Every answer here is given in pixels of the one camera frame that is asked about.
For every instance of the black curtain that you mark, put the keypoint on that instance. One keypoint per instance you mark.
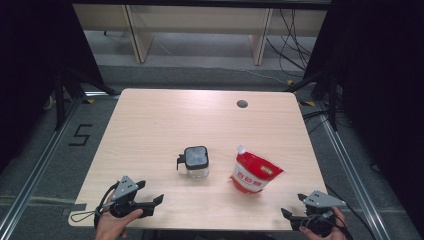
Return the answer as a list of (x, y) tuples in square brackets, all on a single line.
[(383, 83), (30, 66)]

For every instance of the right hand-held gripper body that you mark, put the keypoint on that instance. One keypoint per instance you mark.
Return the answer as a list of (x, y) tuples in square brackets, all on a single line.
[(321, 199)]

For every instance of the black metal stand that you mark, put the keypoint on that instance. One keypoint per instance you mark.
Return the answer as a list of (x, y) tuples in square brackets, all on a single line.
[(60, 100), (331, 100)]

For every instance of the light wooden desk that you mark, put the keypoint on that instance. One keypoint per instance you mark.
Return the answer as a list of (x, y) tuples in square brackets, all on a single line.
[(200, 20)]

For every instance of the yellow floor tape piece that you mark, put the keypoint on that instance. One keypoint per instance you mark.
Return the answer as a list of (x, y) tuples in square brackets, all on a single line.
[(89, 100), (308, 103)]

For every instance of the person's left hand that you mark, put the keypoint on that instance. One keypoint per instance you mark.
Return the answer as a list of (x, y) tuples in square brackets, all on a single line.
[(111, 228)]

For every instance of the red and white pouch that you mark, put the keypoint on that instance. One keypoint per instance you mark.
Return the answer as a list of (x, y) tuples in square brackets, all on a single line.
[(255, 175)]

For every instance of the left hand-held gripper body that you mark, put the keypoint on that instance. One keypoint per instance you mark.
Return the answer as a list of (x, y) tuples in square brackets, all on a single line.
[(125, 187)]

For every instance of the aluminium floor rail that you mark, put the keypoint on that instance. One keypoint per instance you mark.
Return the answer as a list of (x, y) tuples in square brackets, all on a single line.
[(350, 173), (40, 160)]

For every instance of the dark round table grommet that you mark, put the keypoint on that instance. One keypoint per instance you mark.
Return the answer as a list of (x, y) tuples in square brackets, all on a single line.
[(242, 103)]

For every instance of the person's right hand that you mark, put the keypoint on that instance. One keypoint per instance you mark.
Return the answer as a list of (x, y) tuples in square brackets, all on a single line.
[(339, 230)]

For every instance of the grey tape strip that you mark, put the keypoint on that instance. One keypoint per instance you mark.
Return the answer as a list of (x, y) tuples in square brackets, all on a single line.
[(75, 208)]

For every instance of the glass jar with black lid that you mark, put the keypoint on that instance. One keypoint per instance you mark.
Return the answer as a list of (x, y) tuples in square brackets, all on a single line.
[(196, 158)]

